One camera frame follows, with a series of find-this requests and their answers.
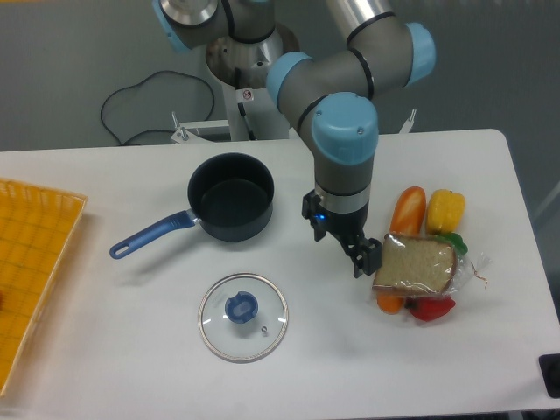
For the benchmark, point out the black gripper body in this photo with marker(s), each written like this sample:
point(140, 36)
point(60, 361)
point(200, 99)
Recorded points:
point(346, 228)

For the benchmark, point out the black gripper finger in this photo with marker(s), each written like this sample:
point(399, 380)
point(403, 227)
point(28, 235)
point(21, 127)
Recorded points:
point(371, 253)
point(353, 252)

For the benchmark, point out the bagged toast slice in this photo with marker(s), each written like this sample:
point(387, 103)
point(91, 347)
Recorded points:
point(422, 267)

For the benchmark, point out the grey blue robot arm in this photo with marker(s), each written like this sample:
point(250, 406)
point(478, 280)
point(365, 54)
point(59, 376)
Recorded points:
point(341, 130)

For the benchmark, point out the orange baguette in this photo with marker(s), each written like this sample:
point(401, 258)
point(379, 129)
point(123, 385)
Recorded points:
point(407, 219)

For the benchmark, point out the red bell pepper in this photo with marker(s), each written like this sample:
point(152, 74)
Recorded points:
point(427, 309)

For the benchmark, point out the green bell pepper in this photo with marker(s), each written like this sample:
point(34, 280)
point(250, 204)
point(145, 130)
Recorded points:
point(456, 241)

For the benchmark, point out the yellow bell pepper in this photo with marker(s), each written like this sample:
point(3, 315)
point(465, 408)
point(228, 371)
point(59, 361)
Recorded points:
point(445, 211)

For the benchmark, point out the glass lid blue knob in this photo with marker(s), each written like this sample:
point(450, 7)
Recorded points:
point(243, 317)

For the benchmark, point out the black object at table corner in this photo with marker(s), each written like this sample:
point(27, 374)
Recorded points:
point(550, 368)

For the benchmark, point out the yellow woven basket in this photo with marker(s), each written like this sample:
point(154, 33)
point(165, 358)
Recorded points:
point(37, 223)

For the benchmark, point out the dark saucepan blue handle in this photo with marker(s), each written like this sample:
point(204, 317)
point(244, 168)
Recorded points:
point(230, 196)

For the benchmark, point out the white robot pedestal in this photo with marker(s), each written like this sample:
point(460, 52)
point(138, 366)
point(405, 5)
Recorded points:
point(269, 86)

